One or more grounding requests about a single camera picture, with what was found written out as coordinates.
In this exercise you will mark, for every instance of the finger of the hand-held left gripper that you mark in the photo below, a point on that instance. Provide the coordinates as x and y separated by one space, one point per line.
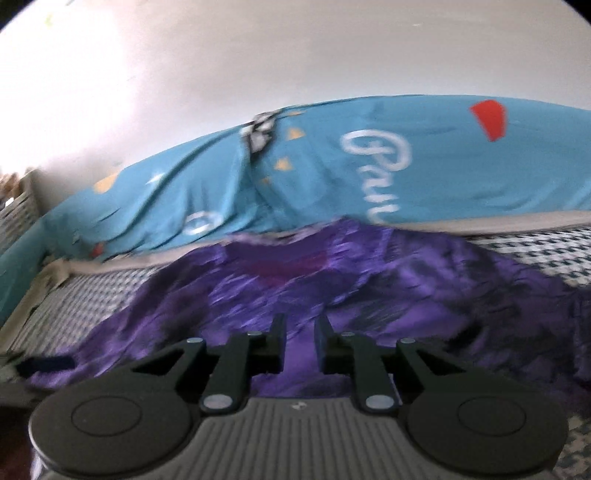
51 364

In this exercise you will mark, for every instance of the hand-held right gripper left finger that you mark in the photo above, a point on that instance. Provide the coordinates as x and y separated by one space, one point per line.
277 341

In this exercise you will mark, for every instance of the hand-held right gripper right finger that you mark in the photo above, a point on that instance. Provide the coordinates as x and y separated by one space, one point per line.
323 344

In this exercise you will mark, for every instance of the purple floral garment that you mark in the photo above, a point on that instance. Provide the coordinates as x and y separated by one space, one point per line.
323 286

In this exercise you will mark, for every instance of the white perforated laundry basket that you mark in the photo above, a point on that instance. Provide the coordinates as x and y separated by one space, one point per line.
16 221

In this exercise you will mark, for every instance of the blue printed bed sheet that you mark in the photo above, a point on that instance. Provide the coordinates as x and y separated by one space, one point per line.
323 184

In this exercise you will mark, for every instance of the houndstooth bed mat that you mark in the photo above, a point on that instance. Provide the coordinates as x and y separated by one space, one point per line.
531 244

